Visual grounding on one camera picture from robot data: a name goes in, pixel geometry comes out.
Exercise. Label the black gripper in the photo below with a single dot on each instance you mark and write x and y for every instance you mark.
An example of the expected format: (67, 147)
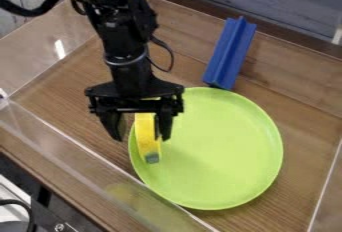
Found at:
(160, 98)

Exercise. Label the yellow toy banana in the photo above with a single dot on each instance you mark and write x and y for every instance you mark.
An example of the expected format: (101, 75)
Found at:
(147, 137)

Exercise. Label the green round plate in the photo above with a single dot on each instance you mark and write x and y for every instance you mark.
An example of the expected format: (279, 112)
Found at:
(224, 154)

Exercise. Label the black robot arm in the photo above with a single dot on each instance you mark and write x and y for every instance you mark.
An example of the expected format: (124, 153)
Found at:
(124, 24)

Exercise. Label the blue plastic block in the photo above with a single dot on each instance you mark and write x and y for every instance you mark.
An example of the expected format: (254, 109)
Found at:
(230, 53)

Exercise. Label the black device under table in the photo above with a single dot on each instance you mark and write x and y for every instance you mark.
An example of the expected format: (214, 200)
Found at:
(41, 217)

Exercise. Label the clear acrylic enclosure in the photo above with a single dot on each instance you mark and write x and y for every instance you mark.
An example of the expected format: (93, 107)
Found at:
(51, 59)

